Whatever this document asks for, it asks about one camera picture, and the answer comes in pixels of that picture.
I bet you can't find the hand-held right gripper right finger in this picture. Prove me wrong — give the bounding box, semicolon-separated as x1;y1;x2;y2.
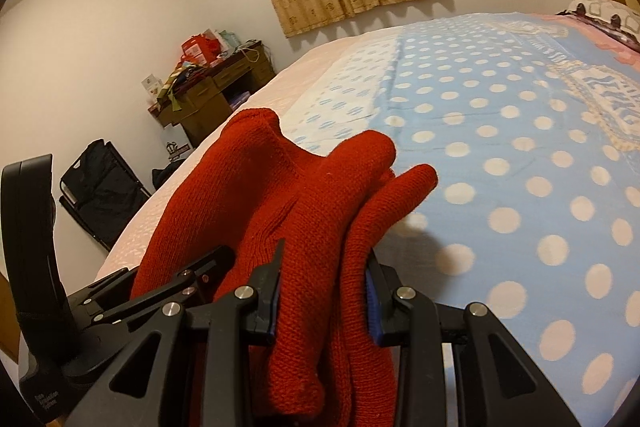
364;252;584;427

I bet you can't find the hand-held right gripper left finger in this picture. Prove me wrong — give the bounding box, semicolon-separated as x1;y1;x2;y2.
65;239;287;427

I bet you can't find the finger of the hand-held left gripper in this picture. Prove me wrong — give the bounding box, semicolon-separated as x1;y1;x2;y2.
92;272;217;325
131;246;237;295

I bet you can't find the red knitted sweater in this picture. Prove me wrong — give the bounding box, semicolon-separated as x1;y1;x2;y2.
131;108;439;427

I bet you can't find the black folding chair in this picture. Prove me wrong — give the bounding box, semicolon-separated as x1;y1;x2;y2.
59;139;154;253

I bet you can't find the small dark metal rack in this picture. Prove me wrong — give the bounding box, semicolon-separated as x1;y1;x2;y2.
165;141;194;164

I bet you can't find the brown wooden desk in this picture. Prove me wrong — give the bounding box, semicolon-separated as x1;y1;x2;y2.
148;39;277;148

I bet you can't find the small white box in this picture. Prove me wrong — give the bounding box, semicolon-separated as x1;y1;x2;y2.
141;76;164;100

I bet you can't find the striped colourful cloth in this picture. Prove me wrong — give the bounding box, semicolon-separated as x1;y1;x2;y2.
155;61;202;114

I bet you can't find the pastel dotted bed sheet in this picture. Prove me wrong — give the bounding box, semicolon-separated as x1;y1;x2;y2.
95;9;640;427

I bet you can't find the red gift box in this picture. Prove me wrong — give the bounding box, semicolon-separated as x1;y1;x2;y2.
181;34;221;66

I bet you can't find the pale green bag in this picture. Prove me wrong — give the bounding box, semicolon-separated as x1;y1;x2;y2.
217;29;247;56

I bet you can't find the patterned pillow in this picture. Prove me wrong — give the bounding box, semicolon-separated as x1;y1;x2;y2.
555;0;640;38

